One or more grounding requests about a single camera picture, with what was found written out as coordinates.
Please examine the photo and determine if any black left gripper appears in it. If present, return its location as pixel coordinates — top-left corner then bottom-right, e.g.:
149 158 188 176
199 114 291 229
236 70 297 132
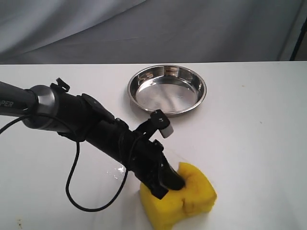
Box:
54 92 185 199

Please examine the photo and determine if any yellow sponge block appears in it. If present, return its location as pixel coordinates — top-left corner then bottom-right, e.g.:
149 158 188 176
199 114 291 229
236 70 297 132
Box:
140 162 217 230

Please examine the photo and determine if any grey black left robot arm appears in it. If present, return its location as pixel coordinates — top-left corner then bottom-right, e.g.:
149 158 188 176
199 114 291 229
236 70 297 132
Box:
0 79 185 199

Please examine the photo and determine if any round stainless steel dish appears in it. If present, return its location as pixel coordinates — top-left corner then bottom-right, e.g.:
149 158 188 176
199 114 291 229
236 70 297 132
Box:
127 65 207 117

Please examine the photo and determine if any grey backdrop cloth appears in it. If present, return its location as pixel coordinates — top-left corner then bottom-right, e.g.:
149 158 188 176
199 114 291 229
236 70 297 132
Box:
0 0 307 64

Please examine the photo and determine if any black stand pole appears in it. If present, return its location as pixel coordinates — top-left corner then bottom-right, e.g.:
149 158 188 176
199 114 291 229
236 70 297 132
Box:
289 14 307 61

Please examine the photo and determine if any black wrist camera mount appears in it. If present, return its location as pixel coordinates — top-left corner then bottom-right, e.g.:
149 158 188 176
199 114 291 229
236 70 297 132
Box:
133 109 174 145

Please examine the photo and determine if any black camera cable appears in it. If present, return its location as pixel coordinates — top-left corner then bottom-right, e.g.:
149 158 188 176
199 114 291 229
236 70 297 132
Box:
0 114 135 212

